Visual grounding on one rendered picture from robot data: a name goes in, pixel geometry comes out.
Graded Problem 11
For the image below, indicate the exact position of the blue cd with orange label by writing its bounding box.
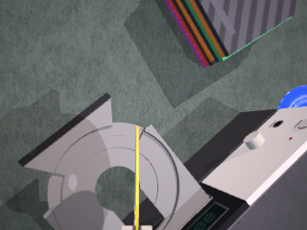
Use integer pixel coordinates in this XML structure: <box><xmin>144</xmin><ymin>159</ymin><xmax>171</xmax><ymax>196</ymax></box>
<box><xmin>278</xmin><ymin>85</ymin><xmax>307</xmax><ymax>110</ymax></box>

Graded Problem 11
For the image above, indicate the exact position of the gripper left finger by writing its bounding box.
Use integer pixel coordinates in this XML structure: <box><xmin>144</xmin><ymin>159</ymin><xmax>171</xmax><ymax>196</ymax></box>
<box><xmin>122</xmin><ymin>225</ymin><xmax>136</xmax><ymax>230</ymax></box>

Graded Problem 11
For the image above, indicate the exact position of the yellow-labelled cd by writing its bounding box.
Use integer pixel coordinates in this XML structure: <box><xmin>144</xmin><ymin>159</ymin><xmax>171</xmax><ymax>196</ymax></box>
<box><xmin>134</xmin><ymin>126</ymin><xmax>139</xmax><ymax>230</ymax></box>

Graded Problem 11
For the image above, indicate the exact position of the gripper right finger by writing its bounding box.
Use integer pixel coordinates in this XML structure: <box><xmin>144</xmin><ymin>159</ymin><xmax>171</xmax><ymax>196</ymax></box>
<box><xmin>138</xmin><ymin>225</ymin><xmax>153</xmax><ymax>230</ymax></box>

